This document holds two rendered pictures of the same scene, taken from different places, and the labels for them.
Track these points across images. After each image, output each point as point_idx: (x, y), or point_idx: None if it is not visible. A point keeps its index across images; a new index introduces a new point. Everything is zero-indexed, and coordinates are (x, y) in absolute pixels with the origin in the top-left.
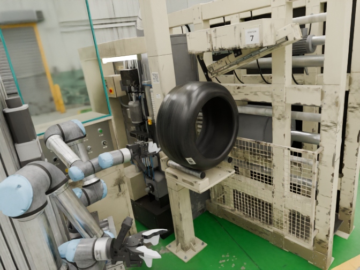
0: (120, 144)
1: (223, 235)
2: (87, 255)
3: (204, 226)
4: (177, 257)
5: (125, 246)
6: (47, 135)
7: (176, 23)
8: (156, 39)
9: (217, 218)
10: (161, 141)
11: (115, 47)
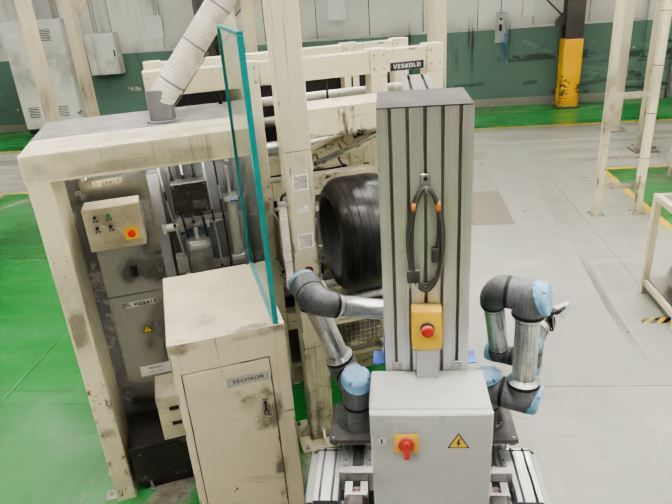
0: (105, 352)
1: (334, 393)
2: (545, 335)
3: (300, 403)
4: (334, 447)
5: (550, 313)
6: (334, 296)
7: (198, 88)
8: (308, 127)
9: (296, 386)
10: (368, 262)
11: (213, 145)
